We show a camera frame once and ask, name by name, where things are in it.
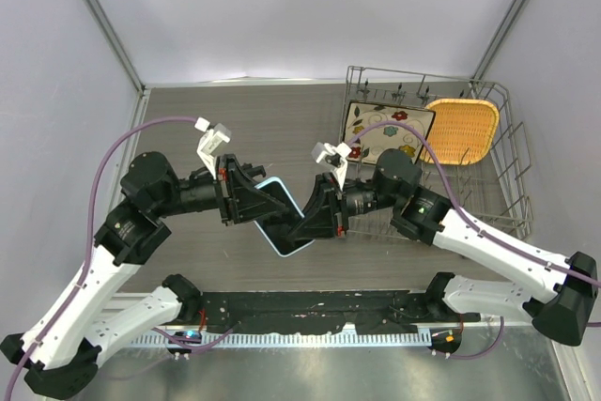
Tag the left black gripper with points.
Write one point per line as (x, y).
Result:
(238, 198)

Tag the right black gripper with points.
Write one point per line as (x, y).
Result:
(328, 206)

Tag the blue-cased smartphone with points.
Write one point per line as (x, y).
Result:
(276, 228)

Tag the black phone stand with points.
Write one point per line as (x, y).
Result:
(253, 171)

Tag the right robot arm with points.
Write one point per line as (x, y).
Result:
(555, 292)

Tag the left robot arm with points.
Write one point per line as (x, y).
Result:
(64, 351)

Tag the floral square plate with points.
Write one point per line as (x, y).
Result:
(361, 115)

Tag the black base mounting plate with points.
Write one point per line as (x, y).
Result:
(320, 312)

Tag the orange woven basket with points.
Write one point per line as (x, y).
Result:
(463, 130)

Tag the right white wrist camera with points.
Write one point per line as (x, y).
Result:
(334, 158)

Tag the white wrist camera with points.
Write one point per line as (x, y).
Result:
(334, 158)
(214, 137)

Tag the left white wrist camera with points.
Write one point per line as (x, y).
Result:
(214, 137)

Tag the white slotted cable duct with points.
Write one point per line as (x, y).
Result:
(345, 338)

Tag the grey wire dish rack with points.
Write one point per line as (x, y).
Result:
(491, 190)

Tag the left aluminium frame post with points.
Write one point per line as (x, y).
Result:
(116, 45)

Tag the aluminium frame post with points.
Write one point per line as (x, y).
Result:
(116, 45)
(501, 34)

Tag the right aluminium frame post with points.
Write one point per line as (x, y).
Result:
(501, 34)

